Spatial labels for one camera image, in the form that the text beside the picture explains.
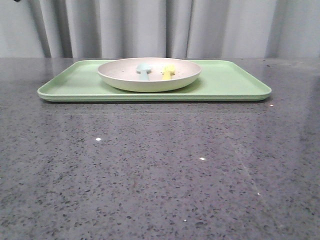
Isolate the light green plastic tray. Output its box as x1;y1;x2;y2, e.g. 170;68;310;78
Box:
37;60;272;102

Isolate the beige speckled round plate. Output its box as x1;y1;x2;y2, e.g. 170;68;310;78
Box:
97;57;202;93

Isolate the light blue plastic spoon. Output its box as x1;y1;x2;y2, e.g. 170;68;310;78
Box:
136;63;152;81

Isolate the yellow plastic fork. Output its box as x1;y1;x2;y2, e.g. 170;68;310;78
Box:
162;64;175;80

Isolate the grey pleated curtain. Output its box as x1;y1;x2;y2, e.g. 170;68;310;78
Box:
0;0;320;59

